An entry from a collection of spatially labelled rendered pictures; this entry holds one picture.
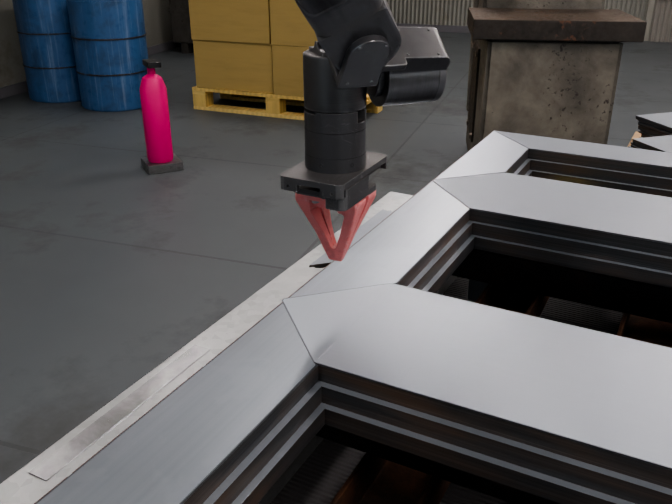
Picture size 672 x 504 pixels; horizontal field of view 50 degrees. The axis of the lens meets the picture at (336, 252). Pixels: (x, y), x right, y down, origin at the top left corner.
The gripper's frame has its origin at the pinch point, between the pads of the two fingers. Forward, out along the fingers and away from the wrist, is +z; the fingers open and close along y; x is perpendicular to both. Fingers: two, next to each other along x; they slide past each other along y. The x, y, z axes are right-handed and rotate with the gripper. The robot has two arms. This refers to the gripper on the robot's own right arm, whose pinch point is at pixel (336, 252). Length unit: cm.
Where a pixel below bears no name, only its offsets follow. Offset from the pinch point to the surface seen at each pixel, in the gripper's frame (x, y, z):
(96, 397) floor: 109, 60, 94
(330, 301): 1.5, 1.5, 6.8
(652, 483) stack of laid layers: -31.9, -9.5, 8.7
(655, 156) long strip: -24, 74, 7
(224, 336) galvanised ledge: 26.8, 15.4, 25.9
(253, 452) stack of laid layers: -3.1, -20.5, 8.6
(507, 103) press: 52, 271, 48
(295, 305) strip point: 4.3, -1.0, 6.7
